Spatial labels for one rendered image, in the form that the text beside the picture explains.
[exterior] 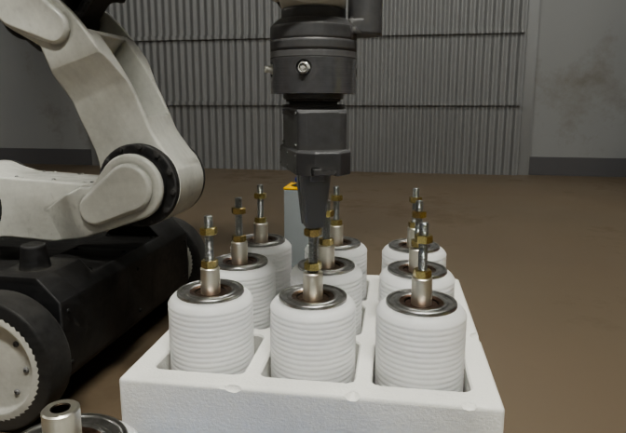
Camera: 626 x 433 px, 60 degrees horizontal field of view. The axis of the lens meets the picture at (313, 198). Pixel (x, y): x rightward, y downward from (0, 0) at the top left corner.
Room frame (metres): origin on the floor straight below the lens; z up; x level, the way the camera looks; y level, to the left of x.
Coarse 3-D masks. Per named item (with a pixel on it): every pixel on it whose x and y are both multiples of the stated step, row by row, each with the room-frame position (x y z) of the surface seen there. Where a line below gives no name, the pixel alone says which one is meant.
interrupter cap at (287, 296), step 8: (288, 288) 0.59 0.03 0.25; (296, 288) 0.59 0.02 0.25; (328, 288) 0.59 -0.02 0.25; (336, 288) 0.59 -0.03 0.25; (280, 296) 0.56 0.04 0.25; (288, 296) 0.57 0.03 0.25; (296, 296) 0.57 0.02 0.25; (328, 296) 0.57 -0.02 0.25; (336, 296) 0.57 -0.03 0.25; (344, 296) 0.56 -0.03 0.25; (288, 304) 0.54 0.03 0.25; (296, 304) 0.54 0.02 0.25; (304, 304) 0.54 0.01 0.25; (312, 304) 0.54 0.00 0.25; (320, 304) 0.54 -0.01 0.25; (328, 304) 0.54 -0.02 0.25; (336, 304) 0.54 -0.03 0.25
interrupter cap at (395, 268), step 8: (392, 264) 0.69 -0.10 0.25; (400, 264) 0.68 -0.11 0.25; (408, 264) 0.69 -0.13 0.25; (432, 264) 0.68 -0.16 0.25; (440, 264) 0.68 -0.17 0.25; (392, 272) 0.65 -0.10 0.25; (400, 272) 0.65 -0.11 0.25; (408, 272) 0.66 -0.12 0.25; (432, 272) 0.66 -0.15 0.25; (440, 272) 0.65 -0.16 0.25
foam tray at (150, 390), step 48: (144, 384) 0.52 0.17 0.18; (192, 384) 0.51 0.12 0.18; (240, 384) 0.51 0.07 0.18; (288, 384) 0.51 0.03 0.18; (336, 384) 0.51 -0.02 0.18; (480, 384) 0.51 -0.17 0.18; (144, 432) 0.52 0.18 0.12; (192, 432) 0.51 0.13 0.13; (240, 432) 0.50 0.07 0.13; (288, 432) 0.50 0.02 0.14; (336, 432) 0.49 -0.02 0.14; (384, 432) 0.48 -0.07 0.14; (432, 432) 0.48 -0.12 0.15; (480, 432) 0.47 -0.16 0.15
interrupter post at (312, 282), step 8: (304, 272) 0.57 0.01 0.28; (320, 272) 0.57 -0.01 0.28; (304, 280) 0.57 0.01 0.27; (312, 280) 0.56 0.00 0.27; (320, 280) 0.56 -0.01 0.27; (304, 288) 0.57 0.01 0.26; (312, 288) 0.56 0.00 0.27; (320, 288) 0.56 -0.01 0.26; (304, 296) 0.57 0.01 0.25; (312, 296) 0.56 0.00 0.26; (320, 296) 0.56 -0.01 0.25
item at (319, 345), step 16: (272, 304) 0.56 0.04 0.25; (352, 304) 0.56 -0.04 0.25; (272, 320) 0.55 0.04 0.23; (288, 320) 0.53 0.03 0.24; (304, 320) 0.52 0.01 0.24; (320, 320) 0.52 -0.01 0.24; (336, 320) 0.53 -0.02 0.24; (352, 320) 0.55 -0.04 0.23; (272, 336) 0.55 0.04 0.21; (288, 336) 0.53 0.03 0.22; (304, 336) 0.52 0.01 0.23; (320, 336) 0.52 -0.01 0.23; (336, 336) 0.53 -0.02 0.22; (352, 336) 0.55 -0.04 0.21; (272, 352) 0.55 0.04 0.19; (288, 352) 0.53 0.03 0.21; (304, 352) 0.52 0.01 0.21; (320, 352) 0.52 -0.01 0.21; (336, 352) 0.53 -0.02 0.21; (352, 352) 0.55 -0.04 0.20; (272, 368) 0.56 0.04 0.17; (288, 368) 0.53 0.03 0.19; (304, 368) 0.52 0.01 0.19; (320, 368) 0.52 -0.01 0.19; (336, 368) 0.53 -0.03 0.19; (352, 368) 0.55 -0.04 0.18
